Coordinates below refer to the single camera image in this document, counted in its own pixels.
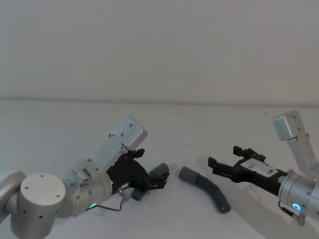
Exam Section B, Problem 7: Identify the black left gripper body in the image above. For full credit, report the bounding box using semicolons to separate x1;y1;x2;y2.
105;151;151;198

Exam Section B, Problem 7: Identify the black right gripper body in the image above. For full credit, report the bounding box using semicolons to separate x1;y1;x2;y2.
230;158;288;198

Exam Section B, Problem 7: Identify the short grey pipe elbow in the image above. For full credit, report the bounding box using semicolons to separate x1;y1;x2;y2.
130;162;170;202

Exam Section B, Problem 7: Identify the long curved grey pipe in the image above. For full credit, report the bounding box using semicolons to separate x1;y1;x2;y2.
178;166;231;215

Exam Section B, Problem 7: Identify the white table cloth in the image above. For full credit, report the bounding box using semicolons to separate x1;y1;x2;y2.
0;98;319;239

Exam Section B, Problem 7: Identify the thin dark gripper cable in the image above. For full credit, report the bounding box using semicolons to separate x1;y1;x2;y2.
85;188;129;213

